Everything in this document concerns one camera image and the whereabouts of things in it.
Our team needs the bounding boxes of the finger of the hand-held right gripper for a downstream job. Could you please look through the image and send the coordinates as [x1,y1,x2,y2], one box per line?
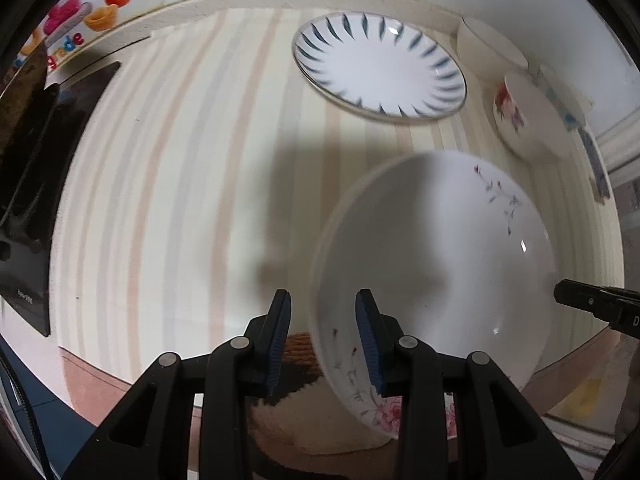
[554,279,640,318]

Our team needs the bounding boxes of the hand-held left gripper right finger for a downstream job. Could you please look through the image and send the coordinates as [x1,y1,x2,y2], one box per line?
[355,288,583,480]

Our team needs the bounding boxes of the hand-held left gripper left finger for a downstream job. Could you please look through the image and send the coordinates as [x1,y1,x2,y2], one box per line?
[65,288,292,480]

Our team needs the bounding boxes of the large white floral plate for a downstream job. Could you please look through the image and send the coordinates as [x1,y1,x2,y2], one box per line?
[309,150,558,443]

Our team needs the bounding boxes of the white bowl pink flowers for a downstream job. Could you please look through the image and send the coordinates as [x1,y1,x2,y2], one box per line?
[492,72,576,161]

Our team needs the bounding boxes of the plain white bowl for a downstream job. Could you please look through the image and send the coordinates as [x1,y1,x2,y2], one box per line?
[456,16,530,78]

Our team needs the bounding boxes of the blue petal pattern plate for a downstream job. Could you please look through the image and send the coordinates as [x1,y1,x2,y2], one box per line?
[291,11,467,121]

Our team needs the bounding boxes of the calico cat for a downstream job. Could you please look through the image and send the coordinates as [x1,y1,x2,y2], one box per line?
[250,332,401,461]

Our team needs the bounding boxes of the blue phone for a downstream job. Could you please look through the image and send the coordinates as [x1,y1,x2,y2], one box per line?
[580,127,613,206]

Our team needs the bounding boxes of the striped tablecloth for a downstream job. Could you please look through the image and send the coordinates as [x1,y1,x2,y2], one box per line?
[50,7,626,401]

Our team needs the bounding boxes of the black induction cooktop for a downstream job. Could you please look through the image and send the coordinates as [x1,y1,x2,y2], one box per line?
[0,62,121,338]

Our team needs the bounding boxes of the white door frame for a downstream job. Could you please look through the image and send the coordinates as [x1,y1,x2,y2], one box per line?
[595,95,640,176]

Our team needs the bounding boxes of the black cable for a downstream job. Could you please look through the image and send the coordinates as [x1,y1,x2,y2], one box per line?
[0,355,51,480]

